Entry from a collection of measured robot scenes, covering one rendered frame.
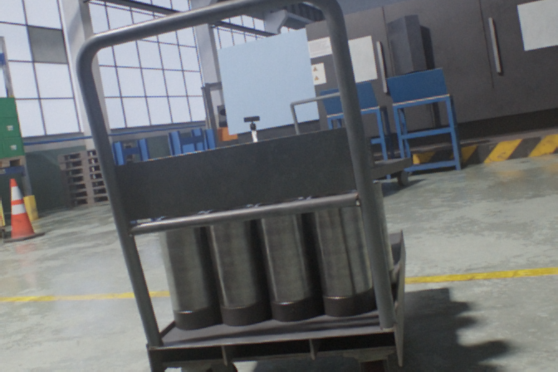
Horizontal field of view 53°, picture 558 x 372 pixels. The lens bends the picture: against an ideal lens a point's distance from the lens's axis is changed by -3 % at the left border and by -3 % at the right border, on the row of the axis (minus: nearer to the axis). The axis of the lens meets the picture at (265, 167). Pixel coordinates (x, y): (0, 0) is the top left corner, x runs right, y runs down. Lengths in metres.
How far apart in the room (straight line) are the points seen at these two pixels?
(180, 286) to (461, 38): 6.29
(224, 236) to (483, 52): 6.21
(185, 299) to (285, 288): 0.25
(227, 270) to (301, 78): 6.52
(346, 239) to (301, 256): 0.12
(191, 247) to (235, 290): 0.15
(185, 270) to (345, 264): 0.39
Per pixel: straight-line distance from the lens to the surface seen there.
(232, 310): 1.41
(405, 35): 7.17
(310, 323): 1.35
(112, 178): 1.28
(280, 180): 1.17
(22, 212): 7.11
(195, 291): 1.44
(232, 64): 8.23
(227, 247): 1.37
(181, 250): 1.42
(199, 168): 1.21
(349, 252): 1.32
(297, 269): 1.35
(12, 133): 9.63
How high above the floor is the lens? 0.69
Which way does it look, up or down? 3 degrees down
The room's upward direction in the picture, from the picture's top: 10 degrees counter-clockwise
